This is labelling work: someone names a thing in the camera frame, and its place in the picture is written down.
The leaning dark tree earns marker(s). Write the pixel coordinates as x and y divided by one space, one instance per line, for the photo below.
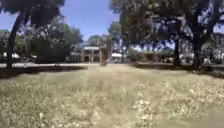
11 43

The dry grass ground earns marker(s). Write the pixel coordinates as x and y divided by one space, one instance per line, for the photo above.
110 96

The grey road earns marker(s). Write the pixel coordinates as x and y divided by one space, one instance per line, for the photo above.
43 65

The large dark tree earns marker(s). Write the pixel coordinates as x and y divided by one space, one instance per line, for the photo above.
196 43
176 50

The brick pillar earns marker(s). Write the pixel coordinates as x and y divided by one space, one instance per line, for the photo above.
104 56

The green bush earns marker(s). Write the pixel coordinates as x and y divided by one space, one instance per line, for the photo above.
132 54

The dark hedge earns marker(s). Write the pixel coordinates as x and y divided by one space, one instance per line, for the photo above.
50 51

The pale building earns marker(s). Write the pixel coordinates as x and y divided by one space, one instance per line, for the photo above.
90 53

